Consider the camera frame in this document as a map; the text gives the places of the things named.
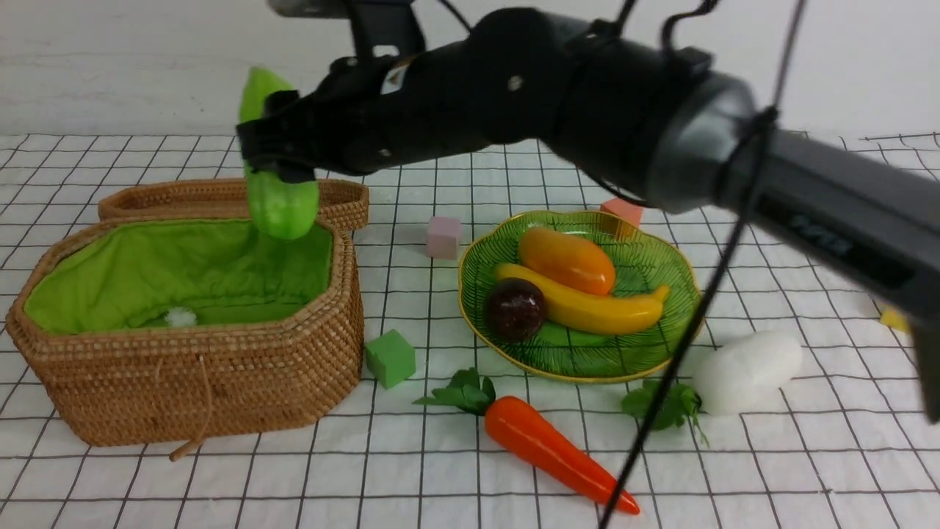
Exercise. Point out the woven rattan basket green lining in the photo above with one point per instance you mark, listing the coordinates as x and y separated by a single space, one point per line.
157 330

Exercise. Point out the salmon orange foam cube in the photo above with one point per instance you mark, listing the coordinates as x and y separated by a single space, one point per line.
625 210

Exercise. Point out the green toy cucumber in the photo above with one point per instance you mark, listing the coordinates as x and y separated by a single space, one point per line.
278 209

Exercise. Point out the yellow foam cube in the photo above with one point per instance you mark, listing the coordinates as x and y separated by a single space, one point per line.
891 318

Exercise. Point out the white toy radish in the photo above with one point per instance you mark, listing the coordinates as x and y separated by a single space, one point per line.
733 379

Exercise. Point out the purple toy mangosteen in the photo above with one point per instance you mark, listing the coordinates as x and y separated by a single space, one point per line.
515 310

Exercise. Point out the green foam cube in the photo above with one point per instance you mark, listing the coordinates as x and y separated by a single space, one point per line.
390 358

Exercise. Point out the yellow toy banana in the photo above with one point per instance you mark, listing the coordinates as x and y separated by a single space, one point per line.
593 314

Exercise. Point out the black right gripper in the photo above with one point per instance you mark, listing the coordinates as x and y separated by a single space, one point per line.
363 118

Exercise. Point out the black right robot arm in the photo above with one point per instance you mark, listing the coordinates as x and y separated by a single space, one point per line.
659 124

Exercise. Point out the green glass leaf plate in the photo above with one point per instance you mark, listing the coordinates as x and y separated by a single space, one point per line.
642 262

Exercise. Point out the white checkered tablecloth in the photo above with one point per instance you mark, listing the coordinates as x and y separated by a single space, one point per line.
841 446

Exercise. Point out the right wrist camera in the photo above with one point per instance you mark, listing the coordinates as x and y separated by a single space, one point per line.
375 25

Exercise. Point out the orange toy mango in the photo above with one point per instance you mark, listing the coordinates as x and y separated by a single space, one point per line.
569 260

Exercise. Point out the pink foam cube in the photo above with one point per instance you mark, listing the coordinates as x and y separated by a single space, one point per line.
443 238

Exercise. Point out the orange toy carrot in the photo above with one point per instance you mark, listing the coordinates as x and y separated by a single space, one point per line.
520 429

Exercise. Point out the woven rattan basket lid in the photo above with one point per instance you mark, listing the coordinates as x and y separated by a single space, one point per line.
343 204

